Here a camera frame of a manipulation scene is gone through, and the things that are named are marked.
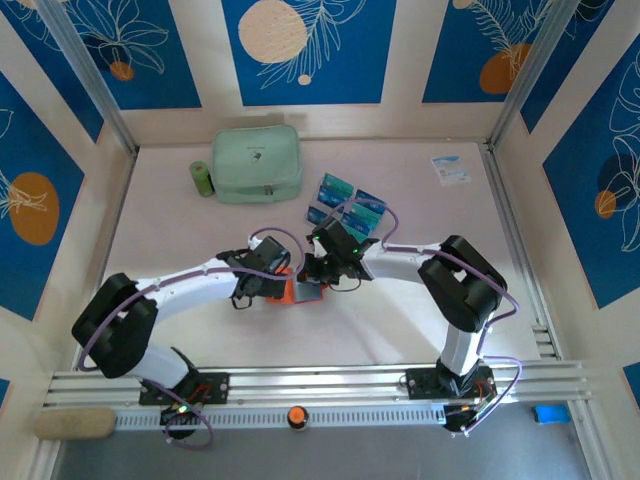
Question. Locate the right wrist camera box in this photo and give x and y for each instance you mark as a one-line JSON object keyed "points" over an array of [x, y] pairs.
{"points": [[317, 246]]}

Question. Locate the beige foam pad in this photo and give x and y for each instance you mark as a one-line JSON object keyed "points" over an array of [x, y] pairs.
{"points": [[75, 424]]}

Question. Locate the teal credit card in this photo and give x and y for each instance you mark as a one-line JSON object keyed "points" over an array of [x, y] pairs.
{"points": [[337, 183]]}

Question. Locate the clear acrylic card stand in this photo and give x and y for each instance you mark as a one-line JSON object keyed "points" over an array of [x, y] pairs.
{"points": [[350, 196]]}

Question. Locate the small black electronics board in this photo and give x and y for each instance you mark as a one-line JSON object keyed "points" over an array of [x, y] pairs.
{"points": [[462, 419], [180, 415]]}

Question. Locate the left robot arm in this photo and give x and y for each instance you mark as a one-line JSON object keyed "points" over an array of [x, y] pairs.
{"points": [[190, 282]]}

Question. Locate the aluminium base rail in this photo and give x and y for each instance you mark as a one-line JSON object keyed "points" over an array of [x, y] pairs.
{"points": [[320, 385]]}

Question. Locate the green cylinder roll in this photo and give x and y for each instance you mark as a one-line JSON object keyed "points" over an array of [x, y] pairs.
{"points": [[201, 178]]}

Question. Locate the orange stop button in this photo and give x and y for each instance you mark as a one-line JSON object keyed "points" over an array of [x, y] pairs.
{"points": [[298, 416]]}

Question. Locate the mint green zip pouch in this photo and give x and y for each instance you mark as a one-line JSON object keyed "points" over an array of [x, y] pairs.
{"points": [[256, 162]]}

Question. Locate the blue sponge block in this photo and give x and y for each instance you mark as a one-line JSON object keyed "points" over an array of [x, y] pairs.
{"points": [[551, 414]]}

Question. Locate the aluminium side rail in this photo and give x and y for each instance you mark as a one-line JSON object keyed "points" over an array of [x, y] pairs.
{"points": [[520, 250]]}

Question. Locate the blue credit card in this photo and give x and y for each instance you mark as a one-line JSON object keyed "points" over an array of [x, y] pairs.
{"points": [[316, 214], [327, 196], [357, 224], [371, 198]]}

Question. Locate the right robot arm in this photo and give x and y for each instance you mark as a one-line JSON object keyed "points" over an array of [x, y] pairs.
{"points": [[400, 262]]}

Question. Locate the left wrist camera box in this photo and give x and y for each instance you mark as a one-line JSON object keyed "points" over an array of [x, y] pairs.
{"points": [[255, 242]]}

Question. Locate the aluminium frame post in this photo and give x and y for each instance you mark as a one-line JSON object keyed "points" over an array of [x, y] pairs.
{"points": [[535, 70], [85, 70]]}

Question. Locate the orange card holder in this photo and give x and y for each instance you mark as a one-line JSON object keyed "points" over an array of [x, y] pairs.
{"points": [[306, 294]]}

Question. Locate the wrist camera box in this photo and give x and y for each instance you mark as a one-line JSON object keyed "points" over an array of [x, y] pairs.
{"points": [[317, 246], [255, 242]]}

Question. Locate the white blue paper packet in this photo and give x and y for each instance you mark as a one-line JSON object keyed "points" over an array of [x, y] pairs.
{"points": [[451, 170]]}

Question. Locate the green credit card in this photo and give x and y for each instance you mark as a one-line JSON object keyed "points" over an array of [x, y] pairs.
{"points": [[367, 210]]}

